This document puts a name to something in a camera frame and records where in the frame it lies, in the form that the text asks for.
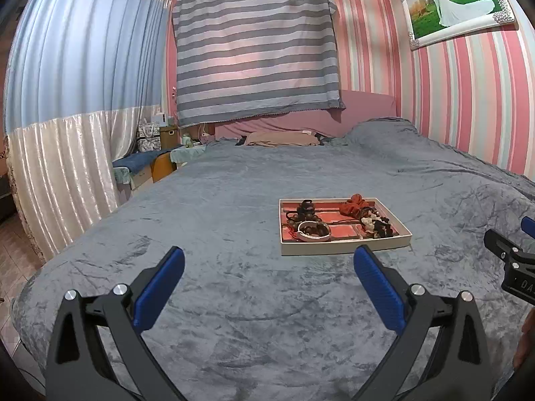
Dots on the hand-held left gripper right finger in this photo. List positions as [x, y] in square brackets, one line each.
[378, 292]

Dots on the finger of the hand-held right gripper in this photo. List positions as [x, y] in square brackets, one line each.
[529, 224]
[499, 242]

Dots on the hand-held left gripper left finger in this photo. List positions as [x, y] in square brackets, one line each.
[161, 288]

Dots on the brick-patterned jewelry tray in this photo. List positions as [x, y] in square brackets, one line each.
[376, 242]

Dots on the beige scrunchie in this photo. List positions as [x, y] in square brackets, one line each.
[368, 221]

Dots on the person's right hand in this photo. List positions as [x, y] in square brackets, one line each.
[526, 344]

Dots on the grey plush blanket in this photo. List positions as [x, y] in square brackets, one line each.
[209, 225]

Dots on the red scrunchie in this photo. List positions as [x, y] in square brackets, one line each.
[355, 208]

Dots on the orange wooden cabinet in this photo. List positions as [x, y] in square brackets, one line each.
[163, 167]

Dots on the blue folded cloth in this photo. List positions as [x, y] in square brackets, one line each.
[136, 161]

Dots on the green cloth bedside table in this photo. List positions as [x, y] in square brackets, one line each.
[188, 154]

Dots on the small green jar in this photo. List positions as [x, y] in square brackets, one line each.
[187, 140]

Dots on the brown cardboard box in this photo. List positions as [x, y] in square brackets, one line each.
[169, 138]

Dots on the patterned storage box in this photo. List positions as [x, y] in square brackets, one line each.
[149, 137]

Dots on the white tissue box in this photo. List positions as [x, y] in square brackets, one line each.
[159, 119]

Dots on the beige pillow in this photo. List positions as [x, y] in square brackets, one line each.
[280, 138]

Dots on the pink headboard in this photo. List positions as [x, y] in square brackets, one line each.
[368, 106]

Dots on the blue and white curtain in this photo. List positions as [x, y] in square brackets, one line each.
[75, 112]

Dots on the framed wedding photo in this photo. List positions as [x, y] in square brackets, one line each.
[455, 2]

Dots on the grey striped hanging cloth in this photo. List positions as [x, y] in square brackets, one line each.
[255, 50]

